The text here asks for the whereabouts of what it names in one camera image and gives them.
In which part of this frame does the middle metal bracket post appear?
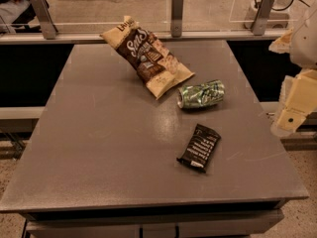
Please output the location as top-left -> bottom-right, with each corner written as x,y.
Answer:
170,0 -> 183,38

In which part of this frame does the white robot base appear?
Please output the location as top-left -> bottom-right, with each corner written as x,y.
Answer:
244,0 -> 294,29

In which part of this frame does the black rxbar chocolate wrapper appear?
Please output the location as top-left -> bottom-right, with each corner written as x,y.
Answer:
177,124 -> 221,173

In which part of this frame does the right metal bracket post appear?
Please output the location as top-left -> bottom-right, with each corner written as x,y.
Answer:
251,0 -> 275,36

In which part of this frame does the black cable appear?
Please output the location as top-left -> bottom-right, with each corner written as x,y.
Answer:
254,0 -> 311,12

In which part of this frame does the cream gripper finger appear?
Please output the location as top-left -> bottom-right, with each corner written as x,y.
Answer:
268,29 -> 293,54
270,68 -> 317,137

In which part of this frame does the left metal bracket post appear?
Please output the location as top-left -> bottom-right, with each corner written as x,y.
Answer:
30,0 -> 57,40

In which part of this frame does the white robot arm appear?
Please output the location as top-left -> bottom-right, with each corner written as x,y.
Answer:
268,2 -> 317,137

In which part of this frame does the brown and cream chips bag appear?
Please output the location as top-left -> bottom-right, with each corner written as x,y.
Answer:
101,16 -> 194,99

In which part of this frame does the clear acrylic barrier panel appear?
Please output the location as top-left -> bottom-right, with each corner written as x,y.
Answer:
0,0 -> 317,35

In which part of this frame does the metal bracket post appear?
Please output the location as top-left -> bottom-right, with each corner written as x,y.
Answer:
170,0 -> 183,38
251,0 -> 275,36
30,0 -> 57,40

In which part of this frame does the grey table drawer frame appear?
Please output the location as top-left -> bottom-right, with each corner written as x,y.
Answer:
23,209 -> 283,238

